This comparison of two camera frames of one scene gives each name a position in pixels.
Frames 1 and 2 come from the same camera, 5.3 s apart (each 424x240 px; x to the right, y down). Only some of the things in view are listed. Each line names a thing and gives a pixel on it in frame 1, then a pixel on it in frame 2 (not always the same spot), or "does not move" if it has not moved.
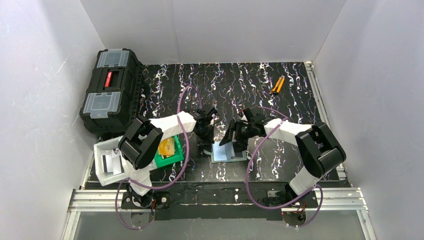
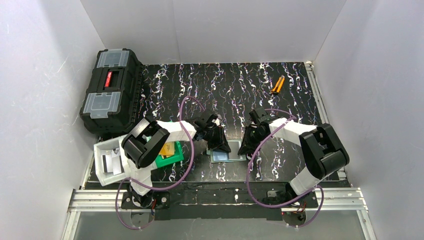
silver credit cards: (111, 163) does not move
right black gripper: (238, 133) → (253, 133)
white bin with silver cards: (110, 165) does not move
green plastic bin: (178, 156) does not move
